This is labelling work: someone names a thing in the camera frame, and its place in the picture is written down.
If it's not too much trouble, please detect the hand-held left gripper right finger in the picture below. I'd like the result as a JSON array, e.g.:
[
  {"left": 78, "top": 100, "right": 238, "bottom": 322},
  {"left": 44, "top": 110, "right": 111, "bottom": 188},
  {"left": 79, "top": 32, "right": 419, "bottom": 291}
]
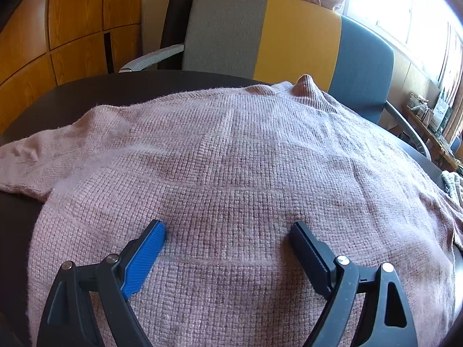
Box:
[{"left": 289, "top": 220, "right": 419, "bottom": 347}]

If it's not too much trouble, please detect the pink knit sweater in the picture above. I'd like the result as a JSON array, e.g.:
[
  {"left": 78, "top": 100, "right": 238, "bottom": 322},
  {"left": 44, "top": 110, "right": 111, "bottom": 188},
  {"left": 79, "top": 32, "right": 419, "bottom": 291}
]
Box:
[{"left": 0, "top": 74, "right": 463, "bottom": 347}]

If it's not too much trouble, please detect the window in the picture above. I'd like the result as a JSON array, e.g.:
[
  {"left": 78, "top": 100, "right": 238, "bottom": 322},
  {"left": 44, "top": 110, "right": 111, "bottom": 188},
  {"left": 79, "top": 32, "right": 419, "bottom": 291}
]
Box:
[{"left": 343, "top": 0, "right": 463, "bottom": 91}]

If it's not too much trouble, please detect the wooden shelf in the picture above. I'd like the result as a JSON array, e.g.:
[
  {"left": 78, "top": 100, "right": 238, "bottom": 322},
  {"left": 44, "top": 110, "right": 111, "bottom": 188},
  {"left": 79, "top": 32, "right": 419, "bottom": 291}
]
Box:
[{"left": 401, "top": 92, "right": 463, "bottom": 170}]

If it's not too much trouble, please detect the grey yellow blue armchair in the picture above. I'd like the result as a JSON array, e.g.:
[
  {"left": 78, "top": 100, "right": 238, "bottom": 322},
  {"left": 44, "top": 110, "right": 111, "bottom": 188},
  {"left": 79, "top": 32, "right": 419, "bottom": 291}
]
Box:
[{"left": 119, "top": 0, "right": 433, "bottom": 160}]

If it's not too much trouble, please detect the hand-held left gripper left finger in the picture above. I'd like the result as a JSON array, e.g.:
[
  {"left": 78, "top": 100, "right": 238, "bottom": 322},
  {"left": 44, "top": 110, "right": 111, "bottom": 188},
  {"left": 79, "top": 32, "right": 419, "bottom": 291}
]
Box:
[{"left": 36, "top": 219, "right": 168, "bottom": 347}]

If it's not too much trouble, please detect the cream knit cloth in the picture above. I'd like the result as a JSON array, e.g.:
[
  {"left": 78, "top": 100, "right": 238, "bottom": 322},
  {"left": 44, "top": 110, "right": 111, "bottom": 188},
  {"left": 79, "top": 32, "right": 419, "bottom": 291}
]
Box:
[{"left": 441, "top": 171, "right": 463, "bottom": 206}]

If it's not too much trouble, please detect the clear plastic container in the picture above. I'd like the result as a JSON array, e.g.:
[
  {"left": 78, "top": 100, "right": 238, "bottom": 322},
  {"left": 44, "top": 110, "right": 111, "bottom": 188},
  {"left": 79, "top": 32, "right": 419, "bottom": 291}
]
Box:
[{"left": 407, "top": 93, "right": 429, "bottom": 114}]

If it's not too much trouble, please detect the black rolled mat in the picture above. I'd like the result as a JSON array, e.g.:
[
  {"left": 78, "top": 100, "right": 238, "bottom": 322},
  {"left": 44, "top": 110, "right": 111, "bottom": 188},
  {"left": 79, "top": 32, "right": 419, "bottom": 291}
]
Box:
[{"left": 159, "top": 0, "right": 204, "bottom": 71}]

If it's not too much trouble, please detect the wooden cabinet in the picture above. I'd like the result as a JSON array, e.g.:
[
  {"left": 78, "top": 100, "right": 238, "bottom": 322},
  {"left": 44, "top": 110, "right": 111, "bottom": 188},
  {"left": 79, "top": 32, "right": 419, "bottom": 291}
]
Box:
[{"left": 0, "top": 0, "right": 145, "bottom": 134}]

